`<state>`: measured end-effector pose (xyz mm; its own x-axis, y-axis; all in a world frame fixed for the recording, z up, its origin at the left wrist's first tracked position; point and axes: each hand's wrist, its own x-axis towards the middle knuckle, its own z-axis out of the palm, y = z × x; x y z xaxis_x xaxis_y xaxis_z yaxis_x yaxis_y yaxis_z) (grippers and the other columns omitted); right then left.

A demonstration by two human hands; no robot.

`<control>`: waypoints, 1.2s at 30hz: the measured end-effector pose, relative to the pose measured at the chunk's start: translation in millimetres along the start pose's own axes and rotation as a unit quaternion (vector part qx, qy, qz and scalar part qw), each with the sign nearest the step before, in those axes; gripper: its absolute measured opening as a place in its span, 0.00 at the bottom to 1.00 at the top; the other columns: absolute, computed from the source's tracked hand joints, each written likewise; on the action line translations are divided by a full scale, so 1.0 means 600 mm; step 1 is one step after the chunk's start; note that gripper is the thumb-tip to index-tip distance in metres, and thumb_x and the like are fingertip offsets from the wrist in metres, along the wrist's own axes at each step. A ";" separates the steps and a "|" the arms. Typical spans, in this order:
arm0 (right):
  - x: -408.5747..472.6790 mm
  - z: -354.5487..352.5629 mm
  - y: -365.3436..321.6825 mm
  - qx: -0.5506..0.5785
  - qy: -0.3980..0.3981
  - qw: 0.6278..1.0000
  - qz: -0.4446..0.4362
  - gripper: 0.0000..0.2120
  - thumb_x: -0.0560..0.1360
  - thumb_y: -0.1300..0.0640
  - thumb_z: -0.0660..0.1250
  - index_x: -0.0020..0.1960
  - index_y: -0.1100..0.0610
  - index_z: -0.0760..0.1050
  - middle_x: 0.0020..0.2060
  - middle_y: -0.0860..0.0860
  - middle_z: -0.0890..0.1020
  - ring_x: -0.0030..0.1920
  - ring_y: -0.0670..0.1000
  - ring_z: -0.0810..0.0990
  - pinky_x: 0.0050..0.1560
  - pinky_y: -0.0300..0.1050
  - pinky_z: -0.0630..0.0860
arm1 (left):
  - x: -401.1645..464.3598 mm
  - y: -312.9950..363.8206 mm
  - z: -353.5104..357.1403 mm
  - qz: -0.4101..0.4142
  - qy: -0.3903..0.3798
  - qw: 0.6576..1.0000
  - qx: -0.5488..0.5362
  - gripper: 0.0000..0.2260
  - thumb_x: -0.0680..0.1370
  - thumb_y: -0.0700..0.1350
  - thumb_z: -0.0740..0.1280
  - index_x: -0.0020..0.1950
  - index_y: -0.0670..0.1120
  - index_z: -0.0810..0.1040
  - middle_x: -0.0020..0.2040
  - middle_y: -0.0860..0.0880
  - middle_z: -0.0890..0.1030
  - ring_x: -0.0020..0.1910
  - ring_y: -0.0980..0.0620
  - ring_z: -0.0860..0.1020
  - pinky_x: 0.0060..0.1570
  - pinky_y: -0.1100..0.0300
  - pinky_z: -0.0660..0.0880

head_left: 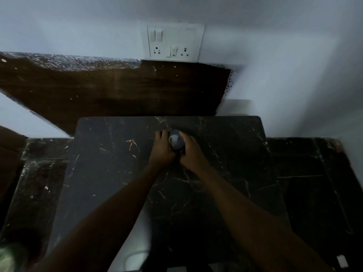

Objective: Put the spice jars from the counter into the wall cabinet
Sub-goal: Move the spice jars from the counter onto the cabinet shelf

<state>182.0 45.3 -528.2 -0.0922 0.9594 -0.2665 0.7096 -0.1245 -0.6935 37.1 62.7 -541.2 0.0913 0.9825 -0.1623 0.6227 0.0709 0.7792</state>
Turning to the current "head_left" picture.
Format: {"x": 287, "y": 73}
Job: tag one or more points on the person's right hand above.
{"x": 191, "y": 154}

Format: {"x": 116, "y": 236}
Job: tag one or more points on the person's left hand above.
{"x": 162, "y": 153}

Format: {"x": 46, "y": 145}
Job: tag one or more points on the person's right fingers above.
{"x": 185, "y": 139}

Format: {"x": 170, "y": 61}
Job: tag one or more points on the person's left fingers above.
{"x": 162, "y": 135}

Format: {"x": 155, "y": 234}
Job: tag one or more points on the small grey round container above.
{"x": 175, "y": 141}

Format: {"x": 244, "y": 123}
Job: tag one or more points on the person's left forearm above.
{"x": 105, "y": 218}

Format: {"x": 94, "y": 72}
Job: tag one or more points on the person's right forearm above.
{"x": 255, "y": 220}

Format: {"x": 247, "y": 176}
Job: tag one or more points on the dark brown wooden board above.
{"x": 113, "y": 90}

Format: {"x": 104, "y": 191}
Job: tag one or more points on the white round object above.
{"x": 136, "y": 260}

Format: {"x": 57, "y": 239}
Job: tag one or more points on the small white tag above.
{"x": 342, "y": 261}

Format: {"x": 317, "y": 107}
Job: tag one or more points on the white wall switch socket panel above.
{"x": 173, "y": 42}

